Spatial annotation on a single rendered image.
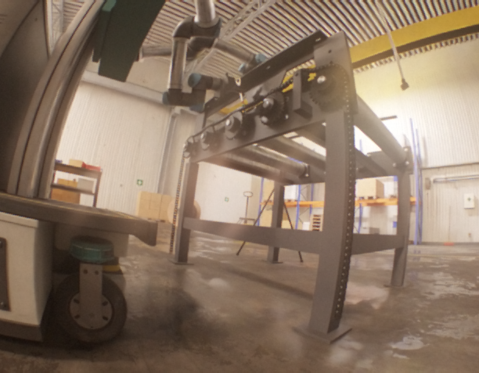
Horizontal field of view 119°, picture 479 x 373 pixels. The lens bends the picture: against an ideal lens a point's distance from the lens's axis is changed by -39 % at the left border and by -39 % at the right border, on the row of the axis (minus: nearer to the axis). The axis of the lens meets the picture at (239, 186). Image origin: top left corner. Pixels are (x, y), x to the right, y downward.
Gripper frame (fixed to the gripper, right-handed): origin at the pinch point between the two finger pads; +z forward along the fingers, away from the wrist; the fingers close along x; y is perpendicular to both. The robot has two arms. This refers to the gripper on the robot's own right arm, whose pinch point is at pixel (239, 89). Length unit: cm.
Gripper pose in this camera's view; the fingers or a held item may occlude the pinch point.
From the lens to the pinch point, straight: 134.6
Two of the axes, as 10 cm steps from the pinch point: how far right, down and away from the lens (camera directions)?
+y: -1.7, -9.8, 0.9
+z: 7.8, -0.8, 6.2
